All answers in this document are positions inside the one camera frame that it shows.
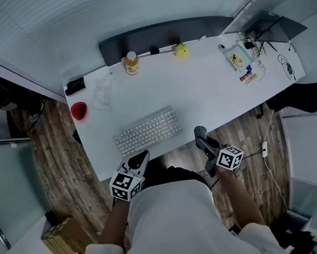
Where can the yellow ball toy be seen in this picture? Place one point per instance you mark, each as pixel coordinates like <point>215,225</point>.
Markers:
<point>182,51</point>

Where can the black charger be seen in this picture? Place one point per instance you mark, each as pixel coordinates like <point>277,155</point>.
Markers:
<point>249,44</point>

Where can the white keyboard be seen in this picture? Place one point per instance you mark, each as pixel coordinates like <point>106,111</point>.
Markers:
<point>147,130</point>

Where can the clear plastic bag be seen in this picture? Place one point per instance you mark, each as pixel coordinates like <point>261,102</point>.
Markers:
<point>102,92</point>

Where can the yellow snack packet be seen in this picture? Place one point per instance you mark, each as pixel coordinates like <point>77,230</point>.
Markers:
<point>237,59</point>

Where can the grey mouse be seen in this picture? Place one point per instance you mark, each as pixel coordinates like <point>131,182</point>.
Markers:
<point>200,132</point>

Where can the white power strip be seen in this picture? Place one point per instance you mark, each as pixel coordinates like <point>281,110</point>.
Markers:
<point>265,148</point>

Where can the red snack packet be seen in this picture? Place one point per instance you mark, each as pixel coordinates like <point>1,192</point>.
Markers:
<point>245,76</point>

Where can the small black desk clip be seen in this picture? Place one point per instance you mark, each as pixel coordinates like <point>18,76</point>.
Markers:
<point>154,50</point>

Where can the red ashtray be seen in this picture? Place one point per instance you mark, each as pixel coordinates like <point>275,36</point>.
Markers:
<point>79,111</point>

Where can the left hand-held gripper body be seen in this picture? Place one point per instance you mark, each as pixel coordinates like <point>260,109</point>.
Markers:
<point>125,186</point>

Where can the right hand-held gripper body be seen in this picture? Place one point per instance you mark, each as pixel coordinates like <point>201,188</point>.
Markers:
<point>229,158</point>

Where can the blue packet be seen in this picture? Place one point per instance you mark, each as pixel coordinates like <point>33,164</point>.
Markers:
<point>248,68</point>

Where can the black office chair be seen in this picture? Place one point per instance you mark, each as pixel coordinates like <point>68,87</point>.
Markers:
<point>298,99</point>

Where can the person's white shirt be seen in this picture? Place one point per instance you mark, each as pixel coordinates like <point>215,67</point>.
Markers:
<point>179,227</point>

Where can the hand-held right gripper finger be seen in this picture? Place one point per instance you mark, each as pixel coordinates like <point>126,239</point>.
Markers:
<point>213,143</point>
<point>205,148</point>

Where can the person's dark legs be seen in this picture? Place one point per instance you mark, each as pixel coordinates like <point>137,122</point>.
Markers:
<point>177,173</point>

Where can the person's right forearm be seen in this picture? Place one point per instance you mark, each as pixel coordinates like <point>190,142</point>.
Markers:
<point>240,199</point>

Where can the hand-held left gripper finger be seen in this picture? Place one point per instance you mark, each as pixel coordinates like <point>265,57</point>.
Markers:
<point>129,157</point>
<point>146,164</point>

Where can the person's left forearm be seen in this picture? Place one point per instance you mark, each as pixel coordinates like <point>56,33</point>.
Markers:
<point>115,225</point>

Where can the pale yellow packet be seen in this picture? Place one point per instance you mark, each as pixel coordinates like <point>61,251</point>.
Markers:
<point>251,79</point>

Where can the black waste bin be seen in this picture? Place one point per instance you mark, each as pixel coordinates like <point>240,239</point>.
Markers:
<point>77,137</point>

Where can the brown cardboard box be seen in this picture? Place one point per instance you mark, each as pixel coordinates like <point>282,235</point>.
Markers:
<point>71,232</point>
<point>51,244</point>
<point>59,239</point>

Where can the dark grey desk divider panel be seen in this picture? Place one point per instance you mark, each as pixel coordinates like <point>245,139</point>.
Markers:
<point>144,38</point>

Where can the small black box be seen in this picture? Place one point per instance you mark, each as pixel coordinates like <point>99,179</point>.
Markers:
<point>74,86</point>

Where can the small white desk clip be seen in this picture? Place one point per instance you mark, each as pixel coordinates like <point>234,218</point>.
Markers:
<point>203,37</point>

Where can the orange juice bottle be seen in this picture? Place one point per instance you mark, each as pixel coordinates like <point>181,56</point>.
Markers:
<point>132,64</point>

